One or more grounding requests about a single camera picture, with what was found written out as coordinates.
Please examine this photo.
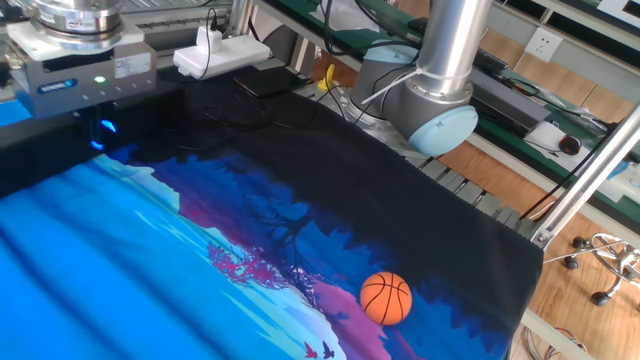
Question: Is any grey Schunk gripper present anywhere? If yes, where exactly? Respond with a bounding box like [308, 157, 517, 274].
[8, 42, 159, 150]

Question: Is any black knob with blue ring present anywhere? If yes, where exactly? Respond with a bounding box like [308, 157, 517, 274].
[88, 117, 120, 152]

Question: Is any black soundbar speaker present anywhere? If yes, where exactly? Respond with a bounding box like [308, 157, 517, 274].
[0, 82, 186, 199]

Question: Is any silver force torque sensor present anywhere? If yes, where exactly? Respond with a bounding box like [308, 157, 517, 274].
[27, 0, 125, 51]

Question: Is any white adapter plate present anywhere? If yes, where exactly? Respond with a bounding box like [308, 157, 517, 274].
[5, 18, 146, 62]

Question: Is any white charger plug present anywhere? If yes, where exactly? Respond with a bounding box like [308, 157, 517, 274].
[194, 24, 224, 55]

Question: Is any white power strip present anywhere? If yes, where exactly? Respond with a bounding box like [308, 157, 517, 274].
[172, 33, 272, 81]

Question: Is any blue landscape print cloth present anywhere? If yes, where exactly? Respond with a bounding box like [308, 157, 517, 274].
[0, 67, 545, 360]

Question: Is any black flat box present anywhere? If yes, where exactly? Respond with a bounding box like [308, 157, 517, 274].
[233, 64, 314, 100]

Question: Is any small yellow object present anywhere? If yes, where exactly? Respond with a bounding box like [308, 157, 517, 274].
[318, 63, 336, 92]

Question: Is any clear plastic bag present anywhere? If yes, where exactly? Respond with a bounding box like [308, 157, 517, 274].
[309, 0, 381, 34]

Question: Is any long white zip tie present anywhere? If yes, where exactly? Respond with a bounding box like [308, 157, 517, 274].
[359, 64, 474, 106]

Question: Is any orange mini basketball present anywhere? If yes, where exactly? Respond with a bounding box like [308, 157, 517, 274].
[359, 271, 414, 327]

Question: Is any grey flat device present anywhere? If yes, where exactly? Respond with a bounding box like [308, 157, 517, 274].
[469, 69, 554, 132]

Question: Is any white mouse pad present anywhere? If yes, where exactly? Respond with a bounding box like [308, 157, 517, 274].
[522, 119, 601, 174]

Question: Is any black computer mouse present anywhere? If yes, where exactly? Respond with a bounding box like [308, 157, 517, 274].
[558, 134, 583, 156]

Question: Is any chrome chair base with casters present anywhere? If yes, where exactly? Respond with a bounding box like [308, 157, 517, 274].
[542, 232, 640, 307]

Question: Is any thin black cable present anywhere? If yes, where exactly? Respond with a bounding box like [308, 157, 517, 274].
[169, 7, 351, 151]

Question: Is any aluminium frame post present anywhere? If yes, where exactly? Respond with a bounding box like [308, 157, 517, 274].
[530, 102, 640, 250]
[225, 0, 255, 40]

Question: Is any white wall socket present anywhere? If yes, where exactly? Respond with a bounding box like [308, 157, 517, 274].
[524, 25, 565, 64]

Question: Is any grey cable bundle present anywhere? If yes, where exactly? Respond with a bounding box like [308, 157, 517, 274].
[522, 324, 589, 360]

